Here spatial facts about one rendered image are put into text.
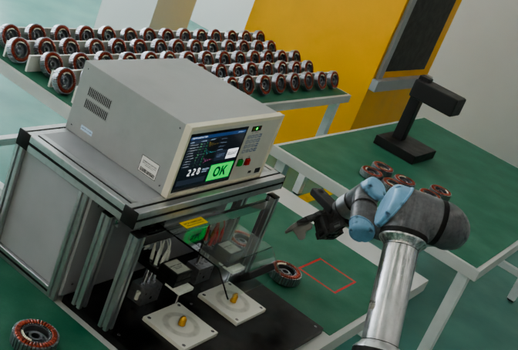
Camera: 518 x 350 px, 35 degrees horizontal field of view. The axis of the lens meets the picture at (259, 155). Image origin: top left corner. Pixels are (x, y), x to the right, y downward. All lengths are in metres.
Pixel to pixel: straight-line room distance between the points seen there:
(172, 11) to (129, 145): 4.12
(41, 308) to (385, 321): 0.88
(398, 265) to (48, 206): 0.91
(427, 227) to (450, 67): 5.49
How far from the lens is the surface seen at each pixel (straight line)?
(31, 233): 2.28
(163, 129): 2.08
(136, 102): 2.13
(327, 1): 5.86
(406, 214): 1.98
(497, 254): 3.80
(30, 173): 2.25
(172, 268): 2.21
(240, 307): 2.44
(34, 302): 2.23
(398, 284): 1.95
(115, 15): 6.33
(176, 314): 2.30
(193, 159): 2.10
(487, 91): 7.35
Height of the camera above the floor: 2.01
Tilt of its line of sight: 20 degrees down
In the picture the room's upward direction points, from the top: 22 degrees clockwise
